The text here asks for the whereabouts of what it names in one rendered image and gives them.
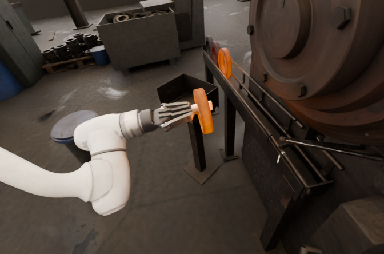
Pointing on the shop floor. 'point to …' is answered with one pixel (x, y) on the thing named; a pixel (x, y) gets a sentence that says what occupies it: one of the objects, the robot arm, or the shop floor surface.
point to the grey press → (179, 0)
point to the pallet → (71, 52)
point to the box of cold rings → (139, 38)
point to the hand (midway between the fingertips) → (202, 107)
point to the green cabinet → (19, 47)
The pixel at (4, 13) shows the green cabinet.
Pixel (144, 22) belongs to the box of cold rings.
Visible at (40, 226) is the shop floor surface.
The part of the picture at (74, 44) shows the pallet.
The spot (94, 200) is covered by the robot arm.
